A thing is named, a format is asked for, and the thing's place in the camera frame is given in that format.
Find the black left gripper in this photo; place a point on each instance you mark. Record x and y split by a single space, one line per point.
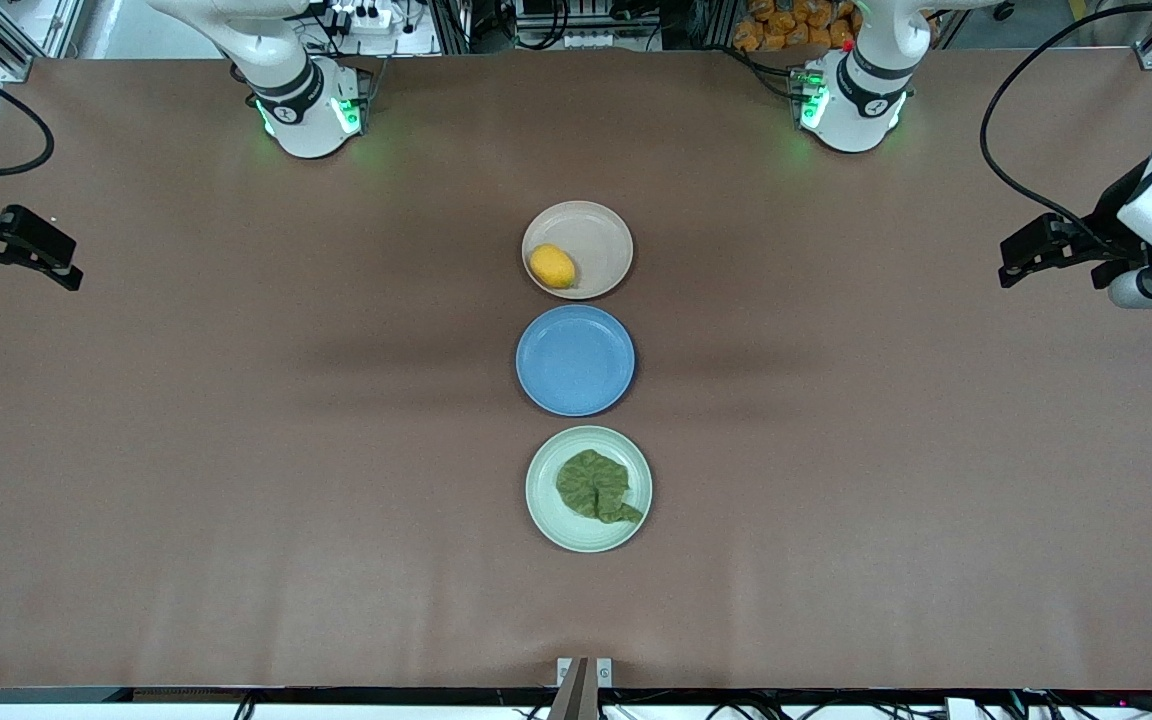
1112 237

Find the yellow lemon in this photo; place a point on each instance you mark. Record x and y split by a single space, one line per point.
553 266

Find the green lettuce leaf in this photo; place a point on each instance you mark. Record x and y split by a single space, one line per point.
594 485

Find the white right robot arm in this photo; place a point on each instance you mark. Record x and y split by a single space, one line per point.
296 100

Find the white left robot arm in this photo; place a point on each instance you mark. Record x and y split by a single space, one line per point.
861 110

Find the orange packaged goods pile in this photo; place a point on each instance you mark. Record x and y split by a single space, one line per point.
786 25

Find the white power strip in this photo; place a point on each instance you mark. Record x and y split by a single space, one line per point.
361 17

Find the small white box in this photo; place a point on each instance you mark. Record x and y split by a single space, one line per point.
961 709

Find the beige round plate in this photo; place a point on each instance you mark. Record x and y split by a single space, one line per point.
596 235

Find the blue round plate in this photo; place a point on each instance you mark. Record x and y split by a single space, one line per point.
575 360

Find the pale green round plate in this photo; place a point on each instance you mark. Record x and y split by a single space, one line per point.
546 510

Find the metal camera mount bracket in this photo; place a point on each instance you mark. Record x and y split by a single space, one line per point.
576 690

